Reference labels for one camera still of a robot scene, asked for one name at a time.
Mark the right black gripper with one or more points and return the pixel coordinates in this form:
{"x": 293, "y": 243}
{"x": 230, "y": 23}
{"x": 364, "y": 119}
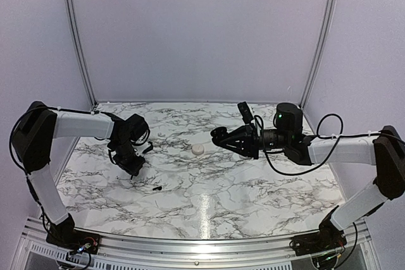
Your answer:
{"x": 250, "y": 141}

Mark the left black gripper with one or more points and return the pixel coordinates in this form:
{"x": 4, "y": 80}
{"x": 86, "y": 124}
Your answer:
{"x": 132, "y": 169}

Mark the pink round earbud case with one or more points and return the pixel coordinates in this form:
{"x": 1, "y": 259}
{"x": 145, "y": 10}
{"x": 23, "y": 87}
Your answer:
{"x": 198, "y": 149}

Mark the black round earbud case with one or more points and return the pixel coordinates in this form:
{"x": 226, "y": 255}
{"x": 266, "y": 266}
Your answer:
{"x": 218, "y": 134}

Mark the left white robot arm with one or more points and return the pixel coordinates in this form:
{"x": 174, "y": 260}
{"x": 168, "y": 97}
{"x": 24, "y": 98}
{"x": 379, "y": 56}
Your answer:
{"x": 41, "y": 142}

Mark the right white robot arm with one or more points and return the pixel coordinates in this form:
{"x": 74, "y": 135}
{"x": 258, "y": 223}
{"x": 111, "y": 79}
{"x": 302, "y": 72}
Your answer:
{"x": 383, "y": 149}

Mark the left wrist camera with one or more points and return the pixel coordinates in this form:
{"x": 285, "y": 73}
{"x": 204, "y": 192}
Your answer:
{"x": 142, "y": 150}

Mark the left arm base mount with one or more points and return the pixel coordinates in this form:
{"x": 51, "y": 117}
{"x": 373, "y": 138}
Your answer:
{"x": 71, "y": 238}

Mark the aluminium front rail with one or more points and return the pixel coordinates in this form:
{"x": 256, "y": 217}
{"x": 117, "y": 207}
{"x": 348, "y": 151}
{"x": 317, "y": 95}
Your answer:
{"x": 130, "y": 252}

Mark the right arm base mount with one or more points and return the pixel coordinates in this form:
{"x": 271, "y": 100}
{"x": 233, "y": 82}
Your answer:
{"x": 327, "y": 237}

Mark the right corner frame post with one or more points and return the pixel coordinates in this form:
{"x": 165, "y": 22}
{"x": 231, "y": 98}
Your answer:
{"x": 320, "y": 45}

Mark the corner frame post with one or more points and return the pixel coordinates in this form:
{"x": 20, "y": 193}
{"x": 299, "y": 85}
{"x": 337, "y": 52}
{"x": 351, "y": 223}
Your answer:
{"x": 320, "y": 45}
{"x": 79, "y": 52}

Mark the left corner frame post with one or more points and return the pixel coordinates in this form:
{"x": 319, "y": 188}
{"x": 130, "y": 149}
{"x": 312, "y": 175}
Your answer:
{"x": 79, "y": 52}

